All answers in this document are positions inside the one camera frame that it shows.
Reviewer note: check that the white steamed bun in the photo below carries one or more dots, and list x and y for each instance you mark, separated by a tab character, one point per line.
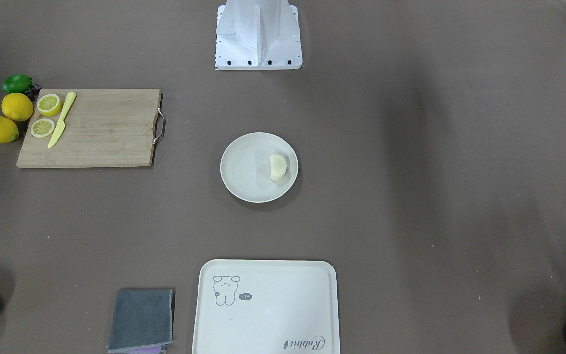
278	167

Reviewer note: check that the round beige plate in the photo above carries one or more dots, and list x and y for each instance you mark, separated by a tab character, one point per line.
245	167

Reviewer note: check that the rectangular cream tray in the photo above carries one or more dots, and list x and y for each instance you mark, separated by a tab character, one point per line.
266	307

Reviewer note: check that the wooden cutting board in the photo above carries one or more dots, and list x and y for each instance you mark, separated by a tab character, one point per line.
104	128

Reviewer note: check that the grey folded cloth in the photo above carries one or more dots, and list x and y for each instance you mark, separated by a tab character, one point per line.
142	321

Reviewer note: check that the yellow plastic knife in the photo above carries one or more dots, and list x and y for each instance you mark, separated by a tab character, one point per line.
61	123

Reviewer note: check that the lemon half slice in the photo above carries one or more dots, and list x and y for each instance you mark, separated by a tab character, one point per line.
42	128
49	105

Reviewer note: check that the green lime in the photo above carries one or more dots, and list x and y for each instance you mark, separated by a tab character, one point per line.
17	83

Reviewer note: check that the white camera mast base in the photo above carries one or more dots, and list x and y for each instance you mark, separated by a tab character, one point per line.
257	35

